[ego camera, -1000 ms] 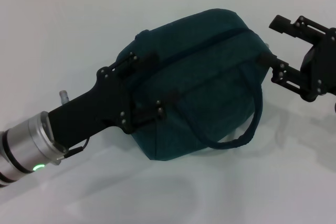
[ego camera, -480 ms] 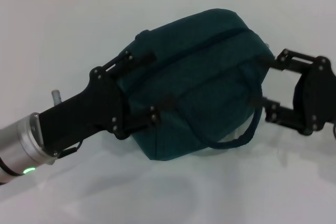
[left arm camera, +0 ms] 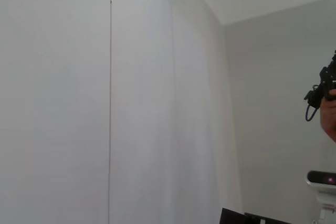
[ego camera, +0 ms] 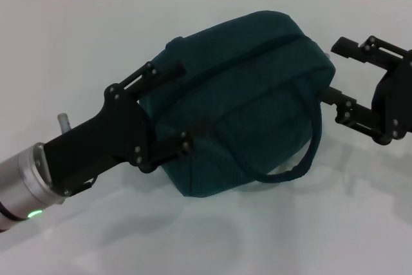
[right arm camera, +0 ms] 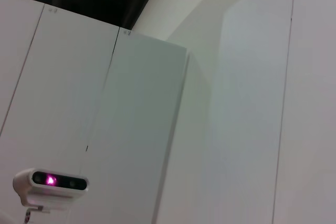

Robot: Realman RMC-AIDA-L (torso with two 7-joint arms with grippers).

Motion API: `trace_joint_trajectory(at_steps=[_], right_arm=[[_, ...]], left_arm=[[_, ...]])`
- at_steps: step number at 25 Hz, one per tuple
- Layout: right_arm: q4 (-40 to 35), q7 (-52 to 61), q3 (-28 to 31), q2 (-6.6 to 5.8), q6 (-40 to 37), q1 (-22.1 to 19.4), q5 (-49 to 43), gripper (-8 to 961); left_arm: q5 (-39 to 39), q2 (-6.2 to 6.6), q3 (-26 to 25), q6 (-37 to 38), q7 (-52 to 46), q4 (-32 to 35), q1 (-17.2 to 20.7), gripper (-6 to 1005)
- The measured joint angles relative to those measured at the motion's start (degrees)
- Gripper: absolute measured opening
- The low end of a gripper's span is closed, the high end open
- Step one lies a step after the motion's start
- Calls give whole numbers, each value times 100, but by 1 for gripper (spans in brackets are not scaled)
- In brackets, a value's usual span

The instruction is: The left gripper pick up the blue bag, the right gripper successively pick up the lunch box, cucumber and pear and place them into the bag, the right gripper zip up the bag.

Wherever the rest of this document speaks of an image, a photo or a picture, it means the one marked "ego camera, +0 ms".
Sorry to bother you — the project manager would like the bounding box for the dark teal zip lunch bag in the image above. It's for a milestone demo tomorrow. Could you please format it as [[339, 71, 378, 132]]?
[[138, 10, 336, 199]]

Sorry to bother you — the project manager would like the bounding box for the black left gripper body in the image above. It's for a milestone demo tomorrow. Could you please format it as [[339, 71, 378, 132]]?
[[43, 83, 158, 197]]

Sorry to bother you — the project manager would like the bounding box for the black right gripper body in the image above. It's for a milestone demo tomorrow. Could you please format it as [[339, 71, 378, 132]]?
[[369, 50, 412, 147]]

